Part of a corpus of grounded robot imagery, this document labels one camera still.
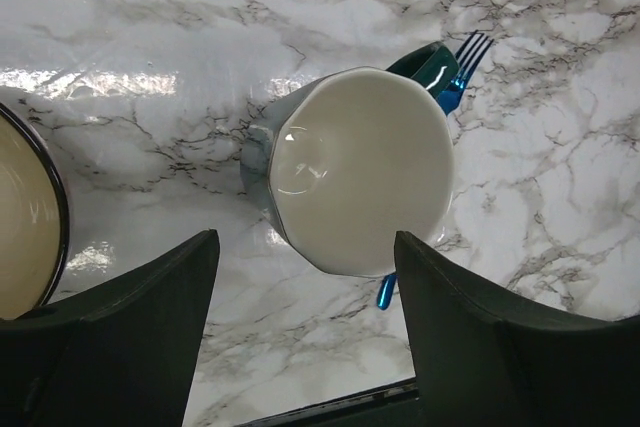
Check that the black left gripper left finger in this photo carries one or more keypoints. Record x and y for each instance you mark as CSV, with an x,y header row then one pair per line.
x,y
122,353

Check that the grey mug white inside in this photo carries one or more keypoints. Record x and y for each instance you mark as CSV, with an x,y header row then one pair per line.
x,y
342,164

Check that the blue metal fork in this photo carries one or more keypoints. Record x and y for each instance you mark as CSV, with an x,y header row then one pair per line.
x,y
469,56

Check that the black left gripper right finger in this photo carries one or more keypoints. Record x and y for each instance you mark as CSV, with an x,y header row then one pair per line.
x,y
485,356

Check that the dark rimmed beige bowl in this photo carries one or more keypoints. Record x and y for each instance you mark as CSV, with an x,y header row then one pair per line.
x,y
35,219

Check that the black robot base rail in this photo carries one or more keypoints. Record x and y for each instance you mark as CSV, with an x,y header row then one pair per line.
x,y
396,404

